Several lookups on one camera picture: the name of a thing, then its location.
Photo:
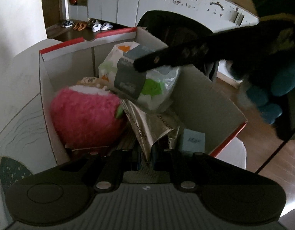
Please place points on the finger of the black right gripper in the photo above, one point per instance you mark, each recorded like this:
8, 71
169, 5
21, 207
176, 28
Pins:
169, 57

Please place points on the white green plastic bag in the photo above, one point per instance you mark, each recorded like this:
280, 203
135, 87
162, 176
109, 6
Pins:
151, 89

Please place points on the foil paper bag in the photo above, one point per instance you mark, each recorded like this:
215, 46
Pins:
150, 127

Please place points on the light blue small box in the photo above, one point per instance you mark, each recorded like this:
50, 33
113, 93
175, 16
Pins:
192, 141

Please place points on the pink fluffy plush toy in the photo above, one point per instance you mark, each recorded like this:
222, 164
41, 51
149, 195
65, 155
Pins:
86, 116

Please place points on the yellow hamster plush toy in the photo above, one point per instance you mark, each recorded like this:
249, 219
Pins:
93, 82

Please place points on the teal gloved right hand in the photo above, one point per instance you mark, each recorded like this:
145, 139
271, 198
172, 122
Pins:
271, 89

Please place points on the white patterned cabinet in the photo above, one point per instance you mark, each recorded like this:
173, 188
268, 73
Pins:
217, 15

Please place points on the red cardboard box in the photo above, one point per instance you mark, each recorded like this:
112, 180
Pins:
197, 102

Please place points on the white shoes on floor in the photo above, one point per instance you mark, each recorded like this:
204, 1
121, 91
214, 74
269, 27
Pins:
97, 26

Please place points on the blue patterned table mat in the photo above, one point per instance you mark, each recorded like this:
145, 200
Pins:
12, 171

